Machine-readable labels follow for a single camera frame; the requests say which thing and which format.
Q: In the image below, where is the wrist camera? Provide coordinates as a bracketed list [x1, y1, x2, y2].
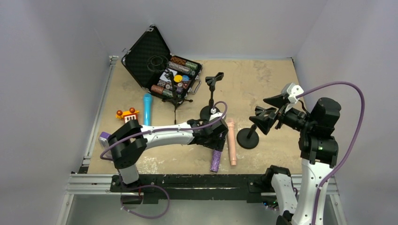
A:
[281, 83, 304, 104]
[209, 107, 222, 121]

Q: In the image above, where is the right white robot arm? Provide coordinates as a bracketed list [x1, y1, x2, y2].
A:
[249, 95, 341, 225]

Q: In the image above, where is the yellow poker chip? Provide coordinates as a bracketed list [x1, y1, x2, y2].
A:
[173, 75, 183, 83]

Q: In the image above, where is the pink microphone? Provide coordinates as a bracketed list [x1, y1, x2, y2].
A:
[226, 118, 237, 166]

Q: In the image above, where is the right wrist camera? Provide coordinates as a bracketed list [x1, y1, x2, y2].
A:
[281, 83, 304, 104]

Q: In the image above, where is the white playing card deck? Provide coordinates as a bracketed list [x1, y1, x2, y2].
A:
[160, 69, 177, 82]

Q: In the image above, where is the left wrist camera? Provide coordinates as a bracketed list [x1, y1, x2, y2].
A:
[209, 107, 222, 121]

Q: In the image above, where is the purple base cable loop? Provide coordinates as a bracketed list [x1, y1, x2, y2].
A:
[120, 185, 171, 220]

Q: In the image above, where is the black poker chip case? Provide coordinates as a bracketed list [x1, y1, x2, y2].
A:
[122, 24, 203, 99]

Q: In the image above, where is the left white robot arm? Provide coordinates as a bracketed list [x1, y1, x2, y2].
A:
[107, 117, 228, 185]

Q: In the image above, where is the black round-base mic stand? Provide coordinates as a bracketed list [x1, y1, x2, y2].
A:
[199, 72, 224, 120]

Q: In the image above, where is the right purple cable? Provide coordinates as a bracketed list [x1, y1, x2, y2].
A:
[295, 81, 366, 225]

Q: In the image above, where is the blue microphone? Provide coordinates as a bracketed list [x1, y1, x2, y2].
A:
[143, 93, 153, 126]

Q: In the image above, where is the black tripod mic stand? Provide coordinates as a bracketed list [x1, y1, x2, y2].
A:
[162, 80, 193, 125]

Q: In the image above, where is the purple glitter microphone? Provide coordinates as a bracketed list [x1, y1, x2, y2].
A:
[210, 150, 222, 173]

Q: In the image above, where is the orange toy vehicle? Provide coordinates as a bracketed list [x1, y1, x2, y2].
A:
[115, 107, 140, 123]

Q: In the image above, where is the left side aluminium rail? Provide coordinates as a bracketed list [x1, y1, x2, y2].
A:
[81, 56, 119, 167]

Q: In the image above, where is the aluminium frame rail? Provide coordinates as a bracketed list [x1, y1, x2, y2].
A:
[65, 174, 339, 196]

